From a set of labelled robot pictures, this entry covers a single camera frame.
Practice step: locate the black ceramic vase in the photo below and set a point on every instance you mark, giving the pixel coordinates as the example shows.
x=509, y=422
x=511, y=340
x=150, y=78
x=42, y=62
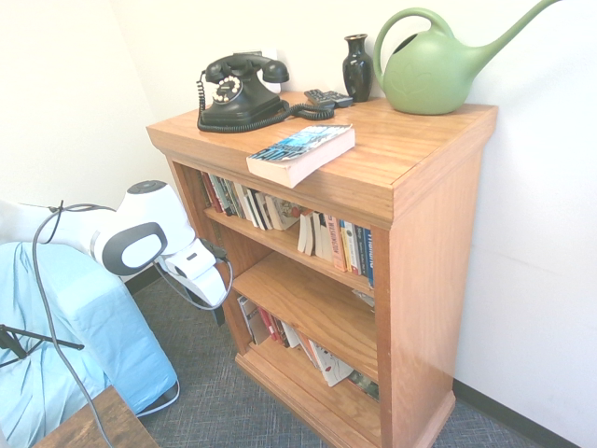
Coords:
x=356, y=70

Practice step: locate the cream page book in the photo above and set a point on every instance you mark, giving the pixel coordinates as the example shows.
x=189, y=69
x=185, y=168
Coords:
x=316, y=235
x=305, y=233

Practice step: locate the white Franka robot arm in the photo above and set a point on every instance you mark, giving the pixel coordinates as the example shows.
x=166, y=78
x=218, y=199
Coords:
x=140, y=210

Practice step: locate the striped spine book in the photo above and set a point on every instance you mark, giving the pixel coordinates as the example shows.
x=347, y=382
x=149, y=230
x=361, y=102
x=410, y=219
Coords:
x=220, y=196

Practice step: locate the dark red spine book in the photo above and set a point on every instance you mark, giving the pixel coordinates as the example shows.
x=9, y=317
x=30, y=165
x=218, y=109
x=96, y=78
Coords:
x=280, y=332

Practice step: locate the orange thin book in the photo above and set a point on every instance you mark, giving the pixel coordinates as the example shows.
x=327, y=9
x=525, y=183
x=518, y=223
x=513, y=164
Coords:
x=308, y=350

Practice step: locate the yellow spine book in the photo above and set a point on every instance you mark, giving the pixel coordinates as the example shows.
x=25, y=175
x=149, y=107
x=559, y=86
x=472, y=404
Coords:
x=346, y=247

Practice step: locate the green plastic watering can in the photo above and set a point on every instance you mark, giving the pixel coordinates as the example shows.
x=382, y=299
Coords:
x=424, y=79

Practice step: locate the black rotary telephone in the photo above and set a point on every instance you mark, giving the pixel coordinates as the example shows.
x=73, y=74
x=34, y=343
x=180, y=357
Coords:
x=261, y=121

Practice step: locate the dark wooden table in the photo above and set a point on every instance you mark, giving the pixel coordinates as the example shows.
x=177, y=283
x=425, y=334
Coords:
x=93, y=424

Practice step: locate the illustrated cover book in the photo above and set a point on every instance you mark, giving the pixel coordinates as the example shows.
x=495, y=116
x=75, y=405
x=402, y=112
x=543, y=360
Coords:
x=284, y=214

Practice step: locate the wooden bookshelf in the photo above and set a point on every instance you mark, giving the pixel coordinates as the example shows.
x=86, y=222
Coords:
x=420, y=280

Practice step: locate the black remote control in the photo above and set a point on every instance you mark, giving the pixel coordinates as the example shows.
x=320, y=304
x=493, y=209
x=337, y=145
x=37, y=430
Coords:
x=342, y=98
x=321, y=96

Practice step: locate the blue white spine book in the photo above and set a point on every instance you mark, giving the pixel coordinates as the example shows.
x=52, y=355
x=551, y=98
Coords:
x=368, y=259

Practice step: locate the loose photo prints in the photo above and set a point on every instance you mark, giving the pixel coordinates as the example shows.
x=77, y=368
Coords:
x=365, y=298

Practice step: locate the white thin book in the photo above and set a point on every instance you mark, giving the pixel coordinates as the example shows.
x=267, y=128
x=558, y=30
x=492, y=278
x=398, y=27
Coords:
x=291, y=336

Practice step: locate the black rotary telephone base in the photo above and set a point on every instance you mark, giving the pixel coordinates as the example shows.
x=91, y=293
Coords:
x=238, y=105

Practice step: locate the black tripod stand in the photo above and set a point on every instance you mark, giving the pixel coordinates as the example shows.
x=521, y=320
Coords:
x=28, y=332

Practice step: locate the white paperback book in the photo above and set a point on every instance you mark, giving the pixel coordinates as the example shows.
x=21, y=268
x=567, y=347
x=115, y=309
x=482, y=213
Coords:
x=264, y=212
x=242, y=203

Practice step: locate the orange spine book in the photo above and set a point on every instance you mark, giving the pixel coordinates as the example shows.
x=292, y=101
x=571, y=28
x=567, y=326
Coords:
x=338, y=245

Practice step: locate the blue paperback book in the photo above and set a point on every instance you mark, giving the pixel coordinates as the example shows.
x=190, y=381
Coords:
x=303, y=147

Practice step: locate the black telephone handset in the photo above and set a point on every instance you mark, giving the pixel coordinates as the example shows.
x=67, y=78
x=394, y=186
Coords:
x=247, y=65

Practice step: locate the green spine book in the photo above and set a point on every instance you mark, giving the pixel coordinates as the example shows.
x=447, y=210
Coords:
x=231, y=200

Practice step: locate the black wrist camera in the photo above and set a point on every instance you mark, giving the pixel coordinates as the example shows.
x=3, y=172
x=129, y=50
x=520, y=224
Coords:
x=210, y=247

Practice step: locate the white brown cover book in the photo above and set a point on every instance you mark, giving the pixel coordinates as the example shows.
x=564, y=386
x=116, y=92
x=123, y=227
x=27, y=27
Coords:
x=252, y=322

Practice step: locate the light blue cloth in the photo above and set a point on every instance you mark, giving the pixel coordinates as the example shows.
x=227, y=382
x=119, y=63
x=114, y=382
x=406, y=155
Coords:
x=93, y=326

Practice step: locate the white illustrated large book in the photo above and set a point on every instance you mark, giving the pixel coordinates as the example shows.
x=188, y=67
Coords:
x=331, y=364

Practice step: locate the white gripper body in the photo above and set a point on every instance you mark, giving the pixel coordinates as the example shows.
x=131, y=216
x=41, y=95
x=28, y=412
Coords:
x=196, y=275

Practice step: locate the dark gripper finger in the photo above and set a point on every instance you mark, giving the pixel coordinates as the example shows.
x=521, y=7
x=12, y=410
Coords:
x=219, y=316

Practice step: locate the thin red spine book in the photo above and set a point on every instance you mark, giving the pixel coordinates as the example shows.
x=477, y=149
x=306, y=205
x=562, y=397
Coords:
x=269, y=324

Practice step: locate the dark green cover book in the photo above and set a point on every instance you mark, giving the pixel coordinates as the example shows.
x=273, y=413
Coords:
x=366, y=385

